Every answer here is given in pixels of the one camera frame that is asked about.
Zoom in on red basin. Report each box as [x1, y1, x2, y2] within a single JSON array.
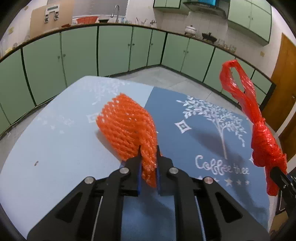
[[76, 16, 98, 25]]

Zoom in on brown wooden door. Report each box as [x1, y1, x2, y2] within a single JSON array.
[[262, 34, 295, 161]]

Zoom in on cardboard box with scale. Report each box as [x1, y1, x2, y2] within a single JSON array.
[[29, 1, 74, 39]]

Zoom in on red plastic bag with handles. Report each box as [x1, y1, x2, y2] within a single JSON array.
[[219, 60, 287, 196]]

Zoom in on green lower kitchen cabinets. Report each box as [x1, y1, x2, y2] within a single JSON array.
[[0, 22, 277, 137]]

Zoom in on orange foam fruit net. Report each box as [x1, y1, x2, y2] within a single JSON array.
[[96, 93, 158, 188]]

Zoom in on dark blue tree mat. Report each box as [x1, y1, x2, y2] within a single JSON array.
[[121, 87, 270, 240]]

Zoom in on black wok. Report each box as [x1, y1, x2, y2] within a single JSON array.
[[202, 33, 217, 44]]

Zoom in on white cooking pot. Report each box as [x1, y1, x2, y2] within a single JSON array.
[[185, 26, 197, 37]]

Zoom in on green upper cabinets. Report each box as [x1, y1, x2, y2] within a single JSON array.
[[153, 1, 272, 46]]

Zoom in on chrome kitchen faucet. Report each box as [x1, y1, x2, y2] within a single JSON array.
[[110, 4, 120, 23]]

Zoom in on range hood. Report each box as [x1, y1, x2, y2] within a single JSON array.
[[183, 1, 230, 19]]

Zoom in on window roller blind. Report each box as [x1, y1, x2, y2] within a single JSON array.
[[73, 0, 128, 16]]

